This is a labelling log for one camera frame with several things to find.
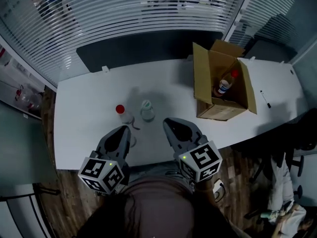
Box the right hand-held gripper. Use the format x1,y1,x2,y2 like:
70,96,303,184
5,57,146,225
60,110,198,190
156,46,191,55
162,118,223,183

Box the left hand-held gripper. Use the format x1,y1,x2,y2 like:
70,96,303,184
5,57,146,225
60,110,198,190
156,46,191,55
78,126,131,195

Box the white-green capped clear bottle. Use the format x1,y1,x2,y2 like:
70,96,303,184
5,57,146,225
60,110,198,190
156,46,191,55
140,99,156,122

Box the brown cardboard box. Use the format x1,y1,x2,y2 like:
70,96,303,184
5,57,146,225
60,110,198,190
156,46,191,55
192,39,258,121

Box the person's right forearm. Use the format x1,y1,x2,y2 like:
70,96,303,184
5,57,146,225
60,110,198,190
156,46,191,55
195,179,218,205

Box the person's grey trousers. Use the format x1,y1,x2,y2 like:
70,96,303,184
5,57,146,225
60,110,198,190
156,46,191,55
123,161,191,188

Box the white table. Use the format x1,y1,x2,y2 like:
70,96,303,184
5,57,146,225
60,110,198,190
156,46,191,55
53,58,309,171

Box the person's mauve shirt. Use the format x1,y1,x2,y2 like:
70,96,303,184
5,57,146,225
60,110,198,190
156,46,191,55
123,177,196,238

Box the black marker pen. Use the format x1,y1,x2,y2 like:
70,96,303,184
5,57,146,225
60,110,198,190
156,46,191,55
260,90,272,108

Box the long dark desk partition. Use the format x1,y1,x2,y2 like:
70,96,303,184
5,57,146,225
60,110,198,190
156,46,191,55
76,30,225,73

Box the whiteboard on black stand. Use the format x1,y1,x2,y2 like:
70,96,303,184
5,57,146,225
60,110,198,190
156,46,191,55
0,182,60,238

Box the white storage shelf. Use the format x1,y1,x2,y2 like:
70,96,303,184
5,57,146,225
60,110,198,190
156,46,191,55
0,46,47,120

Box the short dark desk partition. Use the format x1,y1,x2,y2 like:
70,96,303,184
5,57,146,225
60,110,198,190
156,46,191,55
244,39,298,63

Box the white horizontal blinds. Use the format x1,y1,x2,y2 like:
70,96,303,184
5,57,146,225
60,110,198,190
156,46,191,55
225,0,317,61
0,0,251,86

